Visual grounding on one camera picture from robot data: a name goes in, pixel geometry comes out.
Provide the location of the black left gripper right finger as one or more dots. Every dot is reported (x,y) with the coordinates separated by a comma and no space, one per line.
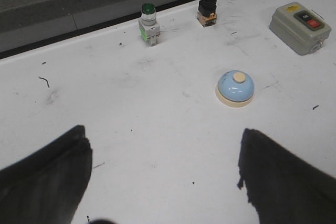
(282,187)

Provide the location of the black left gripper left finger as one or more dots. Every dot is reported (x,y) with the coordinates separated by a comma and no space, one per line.
(48,185)

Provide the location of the blue dome call bell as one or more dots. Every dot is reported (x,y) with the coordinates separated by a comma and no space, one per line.
(235,89)

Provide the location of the grey on off switch box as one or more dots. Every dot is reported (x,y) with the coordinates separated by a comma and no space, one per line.
(300,29)

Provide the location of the black selector switch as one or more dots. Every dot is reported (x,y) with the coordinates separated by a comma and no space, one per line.
(206,13)

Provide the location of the green pilot light switch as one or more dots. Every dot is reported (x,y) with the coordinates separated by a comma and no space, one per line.
(148,25)

